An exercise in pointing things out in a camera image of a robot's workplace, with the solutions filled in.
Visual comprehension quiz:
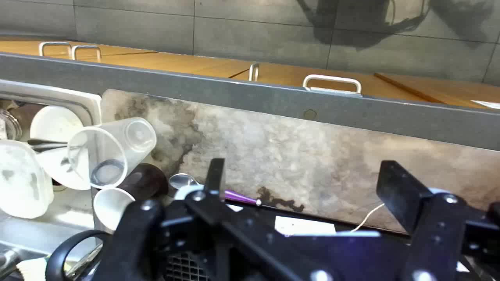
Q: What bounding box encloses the white cup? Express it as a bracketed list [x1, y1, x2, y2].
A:
[28, 104, 84, 142]

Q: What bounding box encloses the wooden base cabinet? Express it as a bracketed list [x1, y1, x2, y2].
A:
[0, 37, 500, 112]

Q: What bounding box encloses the thin white cable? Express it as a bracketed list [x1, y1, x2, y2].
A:
[351, 201, 387, 234]

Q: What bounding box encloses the metal cabinet door handle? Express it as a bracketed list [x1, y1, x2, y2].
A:
[37, 40, 75, 58]
[247, 62, 261, 83]
[70, 44, 103, 62]

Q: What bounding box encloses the clear plastic cup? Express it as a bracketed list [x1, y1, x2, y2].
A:
[67, 115, 159, 190]

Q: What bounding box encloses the black mug white interior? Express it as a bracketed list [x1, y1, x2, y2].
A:
[92, 162, 168, 231]

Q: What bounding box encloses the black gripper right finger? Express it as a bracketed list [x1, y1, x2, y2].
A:
[375, 159, 500, 281]

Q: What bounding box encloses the purple-handled metal spoon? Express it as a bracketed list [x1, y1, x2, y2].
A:
[168, 172, 262, 207]

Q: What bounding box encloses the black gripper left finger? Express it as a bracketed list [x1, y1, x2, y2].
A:
[95, 156, 334, 281]

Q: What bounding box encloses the white dish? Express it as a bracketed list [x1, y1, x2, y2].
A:
[36, 147, 95, 192]

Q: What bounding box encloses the metal drawer handle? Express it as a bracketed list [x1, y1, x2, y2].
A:
[301, 73, 364, 97]

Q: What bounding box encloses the glass carafe black handle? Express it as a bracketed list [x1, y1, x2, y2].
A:
[45, 228, 114, 281]

